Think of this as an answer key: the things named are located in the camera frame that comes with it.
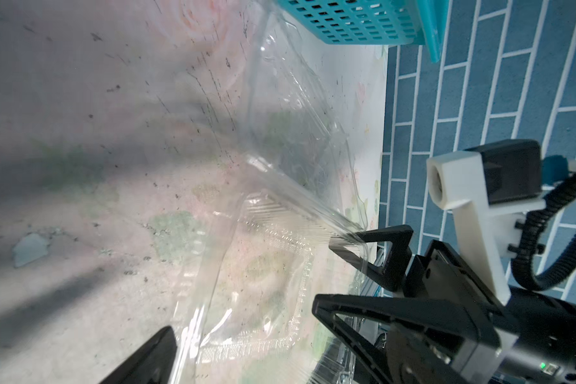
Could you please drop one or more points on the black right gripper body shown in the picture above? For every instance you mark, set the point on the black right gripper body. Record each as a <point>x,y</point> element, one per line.
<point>537,332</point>

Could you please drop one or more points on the teal plastic basket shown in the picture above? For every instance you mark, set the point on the teal plastic basket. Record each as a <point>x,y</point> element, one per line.
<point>374,22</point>

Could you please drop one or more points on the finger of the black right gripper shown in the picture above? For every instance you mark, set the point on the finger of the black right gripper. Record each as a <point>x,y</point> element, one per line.
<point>393,254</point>
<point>389,321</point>

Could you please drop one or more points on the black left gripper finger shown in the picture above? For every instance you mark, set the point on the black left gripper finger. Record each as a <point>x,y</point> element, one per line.
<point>152,363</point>

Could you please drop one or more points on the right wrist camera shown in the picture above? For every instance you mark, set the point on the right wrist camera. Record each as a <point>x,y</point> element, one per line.
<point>488,189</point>

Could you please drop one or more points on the clear clamshell container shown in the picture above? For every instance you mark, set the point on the clear clamshell container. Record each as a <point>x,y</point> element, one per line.
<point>271,243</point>

